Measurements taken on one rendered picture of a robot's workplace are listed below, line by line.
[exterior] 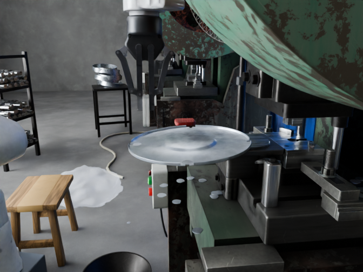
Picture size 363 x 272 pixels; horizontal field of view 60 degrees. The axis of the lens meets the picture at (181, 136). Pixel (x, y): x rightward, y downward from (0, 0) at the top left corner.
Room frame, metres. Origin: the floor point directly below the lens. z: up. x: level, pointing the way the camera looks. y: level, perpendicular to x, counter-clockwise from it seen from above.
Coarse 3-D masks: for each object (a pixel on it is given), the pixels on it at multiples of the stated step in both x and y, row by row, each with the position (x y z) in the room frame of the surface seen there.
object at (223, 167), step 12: (252, 144) 0.70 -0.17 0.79; (264, 144) 0.70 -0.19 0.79; (276, 144) 0.72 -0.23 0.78; (240, 156) 0.66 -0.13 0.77; (252, 156) 0.69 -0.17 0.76; (228, 168) 0.68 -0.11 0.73; (240, 168) 0.68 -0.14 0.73; (252, 168) 0.69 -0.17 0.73; (228, 180) 0.68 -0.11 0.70; (228, 192) 0.68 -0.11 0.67
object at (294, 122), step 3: (285, 120) 0.75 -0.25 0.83; (288, 120) 0.74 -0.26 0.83; (291, 120) 0.73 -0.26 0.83; (294, 120) 0.73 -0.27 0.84; (297, 120) 0.73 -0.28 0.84; (300, 120) 0.73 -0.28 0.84; (285, 123) 0.75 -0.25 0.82; (288, 123) 0.74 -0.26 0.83; (291, 123) 0.73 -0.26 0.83; (294, 123) 0.73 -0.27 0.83; (297, 123) 0.73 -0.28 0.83; (300, 123) 0.73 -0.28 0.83
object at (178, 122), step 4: (176, 120) 1.04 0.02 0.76; (180, 120) 1.04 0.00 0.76; (184, 120) 1.04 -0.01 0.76; (188, 120) 1.04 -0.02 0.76; (192, 120) 1.04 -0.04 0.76; (176, 124) 1.03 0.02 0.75; (180, 124) 1.02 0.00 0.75; (184, 124) 1.02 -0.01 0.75; (188, 124) 1.02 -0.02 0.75; (192, 124) 1.03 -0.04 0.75
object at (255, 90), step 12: (252, 72) 0.74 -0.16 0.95; (264, 72) 0.69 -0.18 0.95; (252, 84) 0.74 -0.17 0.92; (264, 84) 0.69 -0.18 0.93; (276, 84) 0.68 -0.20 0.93; (264, 96) 0.69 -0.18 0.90; (276, 96) 0.67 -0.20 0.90; (288, 96) 0.67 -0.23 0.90; (300, 96) 0.67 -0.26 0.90; (312, 96) 0.68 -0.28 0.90
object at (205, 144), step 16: (160, 128) 0.84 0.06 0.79; (176, 128) 0.85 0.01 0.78; (208, 128) 0.84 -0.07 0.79; (224, 128) 0.82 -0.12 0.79; (128, 144) 0.71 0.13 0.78; (144, 144) 0.72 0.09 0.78; (160, 144) 0.71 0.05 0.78; (176, 144) 0.69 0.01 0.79; (192, 144) 0.69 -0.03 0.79; (208, 144) 0.68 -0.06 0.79; (224, 144) 0.69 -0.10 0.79; (240, 144) 0.69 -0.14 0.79; (144, 160) 0.61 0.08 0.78; (160, 160) 0.61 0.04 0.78; (176, 160) 0.60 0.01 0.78; (192, 160) 0.60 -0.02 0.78; (208, 160) 0.60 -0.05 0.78; (224, 160) 0.59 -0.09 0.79
